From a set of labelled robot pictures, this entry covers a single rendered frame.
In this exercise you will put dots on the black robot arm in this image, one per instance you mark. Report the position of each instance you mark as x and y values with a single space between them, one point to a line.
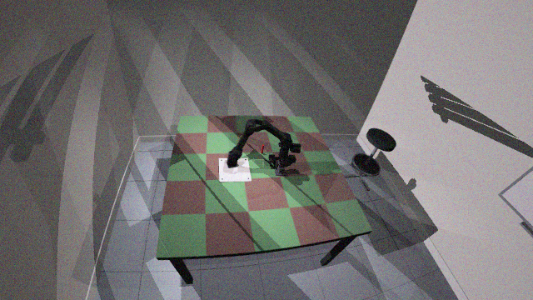
251 128

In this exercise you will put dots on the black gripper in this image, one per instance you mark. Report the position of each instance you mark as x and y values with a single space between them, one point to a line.
272 158

